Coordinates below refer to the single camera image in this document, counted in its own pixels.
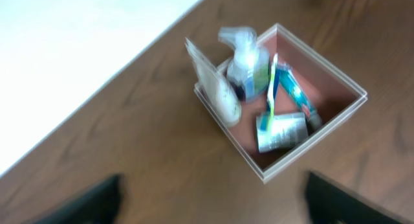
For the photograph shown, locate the green Dettol soap bar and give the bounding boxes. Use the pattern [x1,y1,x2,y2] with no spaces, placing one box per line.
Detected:
[256,112,309,153]

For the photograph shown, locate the small green toothpaste tube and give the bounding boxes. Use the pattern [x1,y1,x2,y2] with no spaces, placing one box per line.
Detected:
[276,63,322,131]

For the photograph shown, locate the clear pump sanitizer bottle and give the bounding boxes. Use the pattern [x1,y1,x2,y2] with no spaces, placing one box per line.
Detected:
[218,27,270,102]

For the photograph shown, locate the white cream tube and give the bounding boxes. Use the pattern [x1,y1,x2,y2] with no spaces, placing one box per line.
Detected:
[185,38,242,127]

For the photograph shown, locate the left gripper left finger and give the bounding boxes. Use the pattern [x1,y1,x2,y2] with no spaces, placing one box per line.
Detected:
[25,174,124,224]

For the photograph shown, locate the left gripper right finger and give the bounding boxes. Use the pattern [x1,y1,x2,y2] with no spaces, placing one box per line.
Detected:
[303,170,408,224]

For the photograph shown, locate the green white toothbrush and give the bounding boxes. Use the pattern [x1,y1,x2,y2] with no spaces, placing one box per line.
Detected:
[259,53,279,132]

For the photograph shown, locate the white box pink interior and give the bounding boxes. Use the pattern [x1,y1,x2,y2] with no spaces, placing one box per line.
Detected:
[194,24,367,182]

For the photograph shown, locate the blue disposable razor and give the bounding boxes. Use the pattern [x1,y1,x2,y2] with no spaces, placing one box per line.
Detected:
[267,67,280,113]

